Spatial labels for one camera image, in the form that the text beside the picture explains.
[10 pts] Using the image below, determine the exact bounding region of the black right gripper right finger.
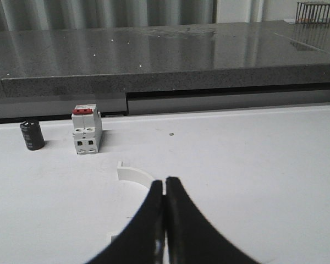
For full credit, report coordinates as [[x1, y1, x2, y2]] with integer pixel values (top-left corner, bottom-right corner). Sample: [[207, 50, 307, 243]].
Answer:
[[166, 177, 257, 263]]

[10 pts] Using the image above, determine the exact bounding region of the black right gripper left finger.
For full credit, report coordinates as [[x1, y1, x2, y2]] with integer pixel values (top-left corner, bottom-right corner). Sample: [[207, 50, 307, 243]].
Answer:
[[89, 180, 165, 263]]

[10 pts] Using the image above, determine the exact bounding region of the white half-ring clamp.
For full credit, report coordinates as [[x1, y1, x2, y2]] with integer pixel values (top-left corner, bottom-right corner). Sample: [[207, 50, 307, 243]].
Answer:
[[106, 161, 154, 244]]

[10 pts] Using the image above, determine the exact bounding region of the black cylindrical capacitor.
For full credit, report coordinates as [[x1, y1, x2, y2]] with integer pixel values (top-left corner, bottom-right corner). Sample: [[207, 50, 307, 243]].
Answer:
[[20, 120, 45, 151]]

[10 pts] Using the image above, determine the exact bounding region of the grey stone countertop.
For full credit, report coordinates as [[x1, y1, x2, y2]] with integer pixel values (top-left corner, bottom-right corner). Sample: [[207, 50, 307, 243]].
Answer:
[[0, 19, 330, 119]]

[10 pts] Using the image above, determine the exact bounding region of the white circuit breaker red switch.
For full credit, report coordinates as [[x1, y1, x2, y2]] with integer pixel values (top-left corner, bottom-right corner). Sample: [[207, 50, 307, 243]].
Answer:
[[71, 104, 102, 155]]

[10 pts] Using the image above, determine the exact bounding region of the metal wire rack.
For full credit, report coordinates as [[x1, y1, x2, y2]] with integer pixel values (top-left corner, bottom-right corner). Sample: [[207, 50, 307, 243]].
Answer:
[[295, 1, 330, 25]]

